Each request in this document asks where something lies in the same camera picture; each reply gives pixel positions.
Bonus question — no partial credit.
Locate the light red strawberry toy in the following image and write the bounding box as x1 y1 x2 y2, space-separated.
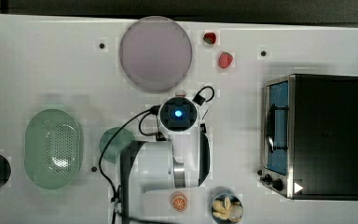
218 52 233 69

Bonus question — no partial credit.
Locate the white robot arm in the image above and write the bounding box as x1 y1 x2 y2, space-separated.
119 96 211 224

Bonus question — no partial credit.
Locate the green perforated strainer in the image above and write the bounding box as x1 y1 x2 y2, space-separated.
24 109 82 189

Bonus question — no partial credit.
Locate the orange slice toy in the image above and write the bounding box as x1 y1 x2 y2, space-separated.
171 192 187 212

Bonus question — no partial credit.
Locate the black toaster oven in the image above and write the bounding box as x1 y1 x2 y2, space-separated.
257 74 358 201

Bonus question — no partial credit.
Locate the dark red strawberry toy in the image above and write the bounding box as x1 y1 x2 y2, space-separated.
203 32 216 45

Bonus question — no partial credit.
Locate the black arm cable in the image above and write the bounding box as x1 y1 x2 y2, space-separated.
98 105 181 224

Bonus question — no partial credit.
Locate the red felt ketchup bottle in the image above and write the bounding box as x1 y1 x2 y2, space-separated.
175 90 186 97

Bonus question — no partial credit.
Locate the purple round plate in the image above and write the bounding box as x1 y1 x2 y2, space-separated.
119 16 192 92

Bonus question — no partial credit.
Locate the bowl of garlic cloves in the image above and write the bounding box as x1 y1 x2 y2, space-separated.
211 193 244 224

